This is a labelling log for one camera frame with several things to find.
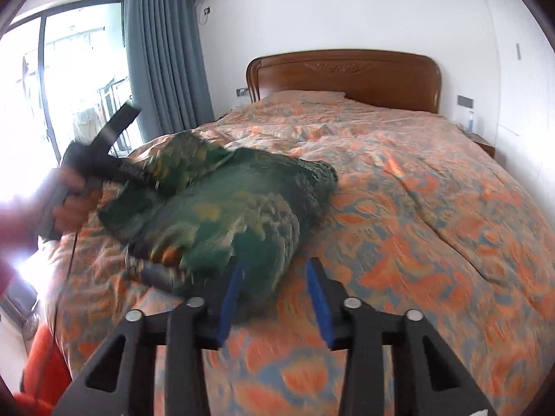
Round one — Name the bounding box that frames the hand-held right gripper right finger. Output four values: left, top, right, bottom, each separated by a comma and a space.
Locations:
305, 258, 499, 416

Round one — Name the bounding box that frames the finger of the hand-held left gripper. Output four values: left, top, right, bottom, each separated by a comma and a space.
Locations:
118, 161, 153, 185

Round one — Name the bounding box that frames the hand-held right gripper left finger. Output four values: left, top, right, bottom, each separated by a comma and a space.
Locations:
54, 258, 246, 416

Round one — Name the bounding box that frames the green printed jacket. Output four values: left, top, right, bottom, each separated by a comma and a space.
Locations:
97, 132, 339, 315

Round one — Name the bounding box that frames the person's left hand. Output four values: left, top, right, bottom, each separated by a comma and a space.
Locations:
52, 169, 105, 232

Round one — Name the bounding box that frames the metal drying rack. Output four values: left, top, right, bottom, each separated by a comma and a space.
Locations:
96, 77, 133, 154

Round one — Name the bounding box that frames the glass balcony window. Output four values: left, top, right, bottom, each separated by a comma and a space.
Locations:
0, 2, 145, 209

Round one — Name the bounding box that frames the blue-grey curtain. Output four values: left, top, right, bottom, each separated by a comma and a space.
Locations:
123, 0, 216, 145

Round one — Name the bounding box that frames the orange floral bed blanket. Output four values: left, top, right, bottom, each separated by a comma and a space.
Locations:
52, 90, 555, 416

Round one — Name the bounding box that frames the orange floral pillow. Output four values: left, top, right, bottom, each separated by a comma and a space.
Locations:
264, 90, 348, 103

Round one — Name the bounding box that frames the person's red clothing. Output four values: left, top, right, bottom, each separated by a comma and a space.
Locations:
12, 324, 73, 416

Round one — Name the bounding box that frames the wooden nightstand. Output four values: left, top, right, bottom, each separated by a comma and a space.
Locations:
461, 129, 496, 159

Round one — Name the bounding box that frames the wooden headboard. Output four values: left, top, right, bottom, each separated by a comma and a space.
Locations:
246, 49, 442, 115

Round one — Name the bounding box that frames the white wardrobe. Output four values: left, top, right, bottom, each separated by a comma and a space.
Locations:
485, 0, 555, 191

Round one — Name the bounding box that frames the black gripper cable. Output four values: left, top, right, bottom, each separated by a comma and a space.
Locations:
51, 229, 79, 349

